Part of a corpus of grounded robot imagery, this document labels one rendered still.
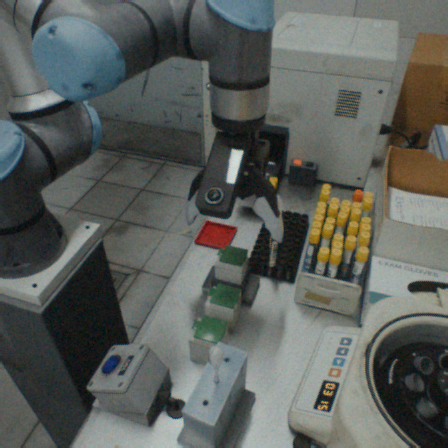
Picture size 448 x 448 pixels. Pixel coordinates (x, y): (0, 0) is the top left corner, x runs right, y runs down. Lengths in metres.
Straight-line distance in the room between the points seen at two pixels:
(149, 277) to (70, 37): 1.63
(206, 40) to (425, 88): 0.89
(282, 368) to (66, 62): 0.49
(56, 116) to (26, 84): 0.06
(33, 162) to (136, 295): 1.26
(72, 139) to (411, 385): 0.63
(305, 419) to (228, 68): 0.43
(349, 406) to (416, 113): 0.98
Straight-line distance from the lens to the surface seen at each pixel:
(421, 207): 0.88
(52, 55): 0.44
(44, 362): 0.93
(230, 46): 0.49
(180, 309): 0.70
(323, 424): 0.56
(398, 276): 0.71
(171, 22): 0.51
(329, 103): 0.91
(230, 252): 0.68
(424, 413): 0.54
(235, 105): 0.51
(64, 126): 0.76
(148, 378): 0.57
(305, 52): 0.89
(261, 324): 0.69
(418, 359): 0.57
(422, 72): 1.28
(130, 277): 1.99
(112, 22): 0.45
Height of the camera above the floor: 1.43
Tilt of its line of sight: 41 degrees down
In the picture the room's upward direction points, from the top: straight up
